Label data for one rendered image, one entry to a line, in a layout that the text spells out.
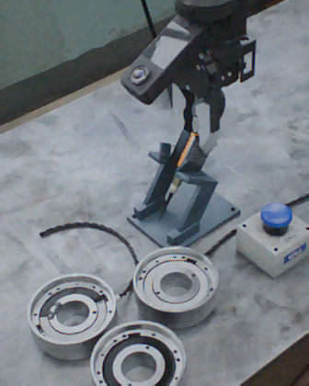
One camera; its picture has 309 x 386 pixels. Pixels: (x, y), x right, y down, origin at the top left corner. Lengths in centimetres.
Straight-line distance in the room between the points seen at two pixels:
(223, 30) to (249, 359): 39
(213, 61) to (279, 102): 39
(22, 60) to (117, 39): 41
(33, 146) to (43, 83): 154
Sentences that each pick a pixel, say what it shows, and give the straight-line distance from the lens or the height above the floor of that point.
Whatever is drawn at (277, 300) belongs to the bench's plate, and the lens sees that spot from 91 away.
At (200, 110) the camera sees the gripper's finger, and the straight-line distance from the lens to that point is 89.
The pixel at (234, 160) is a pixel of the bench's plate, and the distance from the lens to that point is 110.
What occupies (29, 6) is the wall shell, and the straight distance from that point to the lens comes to 256.
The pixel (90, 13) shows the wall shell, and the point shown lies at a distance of 271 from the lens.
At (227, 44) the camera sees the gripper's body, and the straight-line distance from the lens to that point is 88.
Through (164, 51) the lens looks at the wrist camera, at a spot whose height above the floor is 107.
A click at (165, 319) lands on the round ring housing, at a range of 86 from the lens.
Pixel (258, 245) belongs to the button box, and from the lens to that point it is 92.
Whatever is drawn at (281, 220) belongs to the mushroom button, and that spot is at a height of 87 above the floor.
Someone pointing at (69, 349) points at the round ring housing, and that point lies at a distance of 84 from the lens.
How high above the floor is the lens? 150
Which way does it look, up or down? 41 degrees down
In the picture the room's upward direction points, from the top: 4 degrees counter-clockwise
